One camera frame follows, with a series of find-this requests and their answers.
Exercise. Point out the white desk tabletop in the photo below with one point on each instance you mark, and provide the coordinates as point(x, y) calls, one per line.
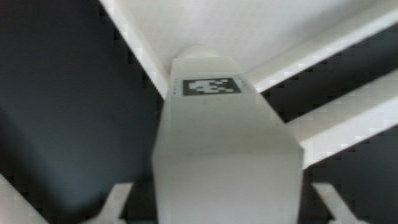
point(277, 34)

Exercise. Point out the white U-shaped obstacle fence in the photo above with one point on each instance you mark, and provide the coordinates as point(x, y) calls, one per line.
point(334, 127)

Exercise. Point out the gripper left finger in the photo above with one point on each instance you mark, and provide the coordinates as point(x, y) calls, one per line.
point(128, 207)

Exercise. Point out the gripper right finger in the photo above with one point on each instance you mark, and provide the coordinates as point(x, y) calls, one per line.
point(339, 211)

